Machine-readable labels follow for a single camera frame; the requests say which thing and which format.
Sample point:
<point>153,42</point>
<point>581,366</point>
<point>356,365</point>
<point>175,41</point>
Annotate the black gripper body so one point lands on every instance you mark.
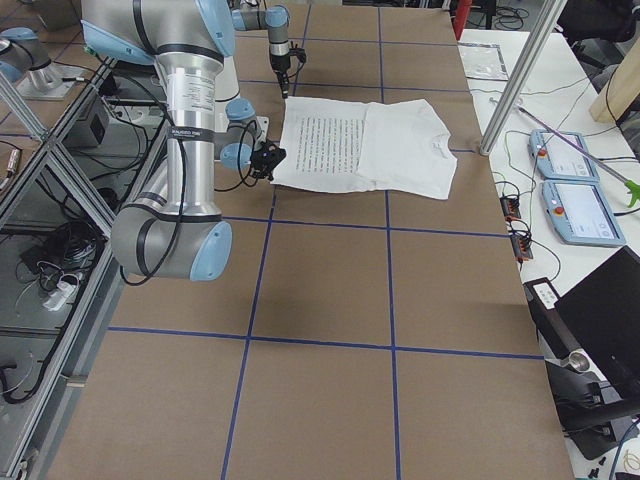
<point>279,64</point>
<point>270,156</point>

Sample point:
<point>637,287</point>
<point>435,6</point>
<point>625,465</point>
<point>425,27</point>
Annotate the white long-sleeve printed shirt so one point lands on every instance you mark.
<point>343,147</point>

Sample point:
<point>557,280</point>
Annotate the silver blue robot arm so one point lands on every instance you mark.
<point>174,228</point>
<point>275,21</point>

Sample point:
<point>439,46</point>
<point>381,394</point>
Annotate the third grey robot base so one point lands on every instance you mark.
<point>26,63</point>

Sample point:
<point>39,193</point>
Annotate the red cylinder object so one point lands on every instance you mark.
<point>461,16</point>

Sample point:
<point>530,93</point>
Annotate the clear plastic document sleeve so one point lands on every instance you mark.
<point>482,61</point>

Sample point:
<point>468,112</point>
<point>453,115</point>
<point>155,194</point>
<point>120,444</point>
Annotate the white power strip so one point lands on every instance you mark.
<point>61,294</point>

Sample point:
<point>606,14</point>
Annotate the upper orange black hub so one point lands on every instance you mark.
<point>511,208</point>

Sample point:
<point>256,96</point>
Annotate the orange black hub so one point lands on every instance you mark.
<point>511,208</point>
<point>521,247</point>

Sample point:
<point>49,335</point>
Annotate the lower orange black hub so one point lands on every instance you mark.
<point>521,247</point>

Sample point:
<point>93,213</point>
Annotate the upper blue teach pendant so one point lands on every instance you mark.
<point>556,160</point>

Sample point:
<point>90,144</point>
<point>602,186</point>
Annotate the blue teach pendant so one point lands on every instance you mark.
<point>580,214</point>
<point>556,160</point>

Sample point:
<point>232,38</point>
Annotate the lower blue teach pendant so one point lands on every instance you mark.
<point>580,214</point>

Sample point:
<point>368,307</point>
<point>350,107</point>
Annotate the metal reacher grabber tool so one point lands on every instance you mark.
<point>632,187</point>

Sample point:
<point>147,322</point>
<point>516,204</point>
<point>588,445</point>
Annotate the black laptop computer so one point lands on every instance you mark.
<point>602,313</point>

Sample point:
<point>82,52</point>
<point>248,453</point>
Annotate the black monitor stand base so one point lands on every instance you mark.
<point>581,395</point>

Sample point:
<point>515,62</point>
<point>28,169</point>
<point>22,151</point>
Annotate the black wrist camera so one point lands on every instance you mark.
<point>271,150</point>
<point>299,53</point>

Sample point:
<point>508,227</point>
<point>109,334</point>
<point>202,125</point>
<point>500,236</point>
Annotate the aluminium frame post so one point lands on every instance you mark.
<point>525,63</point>

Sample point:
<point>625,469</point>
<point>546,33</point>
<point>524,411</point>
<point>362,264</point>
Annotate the aluminium frame railing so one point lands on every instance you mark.
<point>63,180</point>

